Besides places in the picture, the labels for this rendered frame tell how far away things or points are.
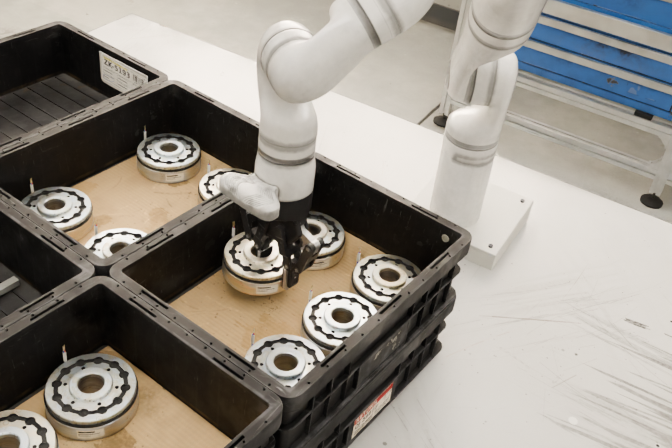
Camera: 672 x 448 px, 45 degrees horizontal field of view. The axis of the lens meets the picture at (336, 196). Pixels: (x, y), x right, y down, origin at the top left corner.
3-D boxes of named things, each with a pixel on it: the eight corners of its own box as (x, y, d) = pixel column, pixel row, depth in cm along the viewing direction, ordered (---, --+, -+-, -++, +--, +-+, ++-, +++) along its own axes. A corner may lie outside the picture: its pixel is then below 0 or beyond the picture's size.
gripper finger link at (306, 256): (306, 243, 102) (288, 265, 107) (315, 254, 102) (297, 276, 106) (320, 234, 104) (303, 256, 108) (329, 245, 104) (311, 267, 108)
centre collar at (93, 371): (97, 363, 96) (97, 359, 96) (122, 388, 94) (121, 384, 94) (60, 384, 93) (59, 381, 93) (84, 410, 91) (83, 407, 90)
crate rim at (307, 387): (308, 160, 128) (309, 147, 126) (473, 248, 115) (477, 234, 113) (103, 285, 101) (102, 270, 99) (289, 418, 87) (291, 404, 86)
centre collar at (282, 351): (283, 343, 102) (283, 340, 102) (313, 364, 100) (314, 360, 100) (256, 365, 99) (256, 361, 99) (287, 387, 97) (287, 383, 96)
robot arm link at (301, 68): (264, 78, 87) (377, 9, 86) (245, 41, 93) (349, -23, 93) (294, 123, 91) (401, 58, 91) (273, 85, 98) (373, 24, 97)
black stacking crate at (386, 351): (303, 210, 133) (309, 151, 127) (458, 298, 120) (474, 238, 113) (109, 340, 106) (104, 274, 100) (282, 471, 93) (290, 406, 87)
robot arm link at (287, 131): (248, 128, 103) (266, 168, 96) (253, 14, 94) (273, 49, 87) (301, 124, 105) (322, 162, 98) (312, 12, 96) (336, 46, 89)
